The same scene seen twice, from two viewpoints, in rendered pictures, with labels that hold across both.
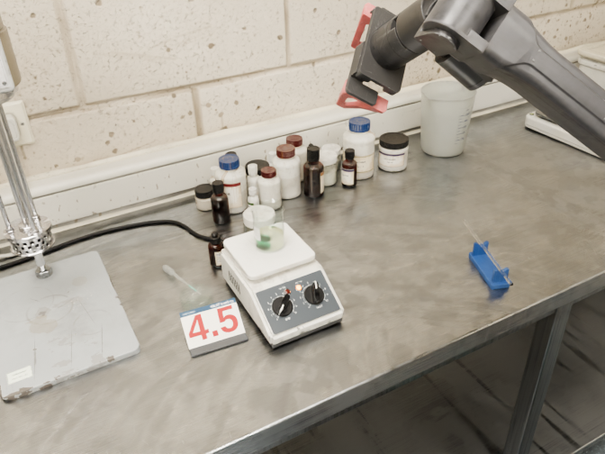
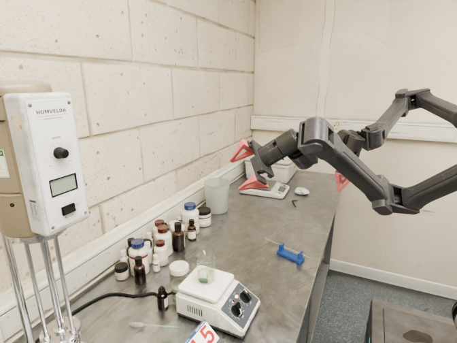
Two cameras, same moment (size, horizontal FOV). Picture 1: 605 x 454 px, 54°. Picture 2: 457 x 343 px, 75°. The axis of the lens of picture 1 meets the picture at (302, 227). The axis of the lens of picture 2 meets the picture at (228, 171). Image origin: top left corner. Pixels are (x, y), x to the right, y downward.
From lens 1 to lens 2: 0.48 m
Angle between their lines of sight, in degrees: 37
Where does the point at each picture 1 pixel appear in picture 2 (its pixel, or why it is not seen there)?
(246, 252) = (198, 288)
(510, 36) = (336, 141)
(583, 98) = (358, 162)
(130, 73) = not seen: hidden behind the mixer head
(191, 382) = not seen: outside the picture
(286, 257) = (222, 282)
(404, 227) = (238, 250)
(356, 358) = (283, 322)
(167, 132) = (86, 237)
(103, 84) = not seen: hidden behind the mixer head
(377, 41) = (265, 154)
